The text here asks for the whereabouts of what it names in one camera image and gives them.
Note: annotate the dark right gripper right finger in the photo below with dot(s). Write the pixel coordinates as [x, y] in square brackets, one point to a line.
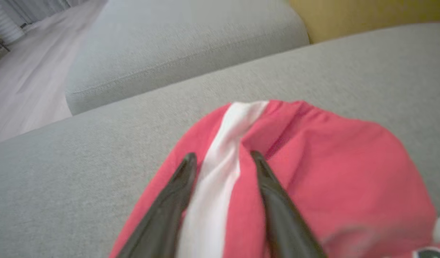
[284, 229]

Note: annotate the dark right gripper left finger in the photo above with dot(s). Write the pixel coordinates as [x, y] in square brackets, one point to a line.
[162, 222]

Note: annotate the grey sofa cushion section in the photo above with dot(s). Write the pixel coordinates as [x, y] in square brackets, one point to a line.
[176, 46]

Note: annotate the white ribbed cylinder appliance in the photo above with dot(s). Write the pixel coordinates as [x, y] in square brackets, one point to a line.
[4, 23]

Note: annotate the yellow wooden panel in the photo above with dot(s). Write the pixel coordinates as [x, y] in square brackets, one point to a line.
[367, 16]

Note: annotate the red shorts with white stripe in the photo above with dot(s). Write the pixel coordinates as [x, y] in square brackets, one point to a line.
[341, 172]

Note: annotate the grey curtain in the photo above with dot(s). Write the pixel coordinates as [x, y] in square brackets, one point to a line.
[37, 9]

